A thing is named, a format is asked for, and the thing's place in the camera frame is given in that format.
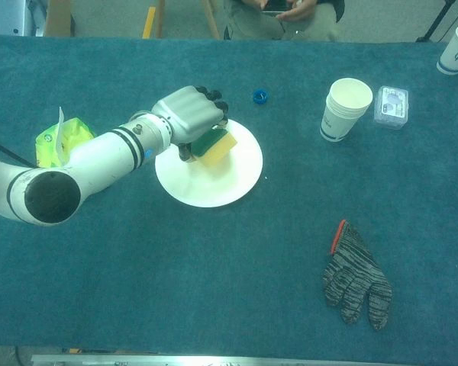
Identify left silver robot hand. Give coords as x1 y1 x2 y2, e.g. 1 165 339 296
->
151 85 230 163

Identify green yellow sponge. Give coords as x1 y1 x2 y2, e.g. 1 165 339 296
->
189 127 239 168

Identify white round plate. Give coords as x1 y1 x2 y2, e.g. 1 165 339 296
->
154 118 264 209

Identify wooden leg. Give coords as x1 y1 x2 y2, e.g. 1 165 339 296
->
154 0 166 39
201 0 221 40

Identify yellow strip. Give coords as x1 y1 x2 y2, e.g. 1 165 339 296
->
142 6 157 39

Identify seated person khaki trousers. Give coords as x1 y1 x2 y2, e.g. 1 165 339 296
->
223 0 347 42

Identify green yellow tissue pack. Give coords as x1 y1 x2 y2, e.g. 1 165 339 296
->
34 106 96 169

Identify black smartphone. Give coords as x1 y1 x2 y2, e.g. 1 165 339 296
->
261 0 302 16

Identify teal carpet table cover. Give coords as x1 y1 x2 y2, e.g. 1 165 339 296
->
0 34 458 365

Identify stacked white paper cups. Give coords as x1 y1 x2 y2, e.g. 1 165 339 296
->
319 77 374 143

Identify brown cardboard box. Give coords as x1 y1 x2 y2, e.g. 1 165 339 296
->
44 0 76 37

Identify clear purple plastic box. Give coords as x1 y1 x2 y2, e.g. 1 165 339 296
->
373 85 411 130

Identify grey striped work glove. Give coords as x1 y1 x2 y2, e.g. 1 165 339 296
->
321 219 393 332

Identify black tripod leg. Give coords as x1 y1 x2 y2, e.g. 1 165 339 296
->
415 0 457 43

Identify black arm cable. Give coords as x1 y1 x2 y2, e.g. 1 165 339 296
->
0 133 37 169

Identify grey metal frame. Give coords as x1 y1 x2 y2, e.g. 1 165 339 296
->
0 0 47 37

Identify aluminium rail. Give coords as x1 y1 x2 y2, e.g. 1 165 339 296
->
31 353 417 366

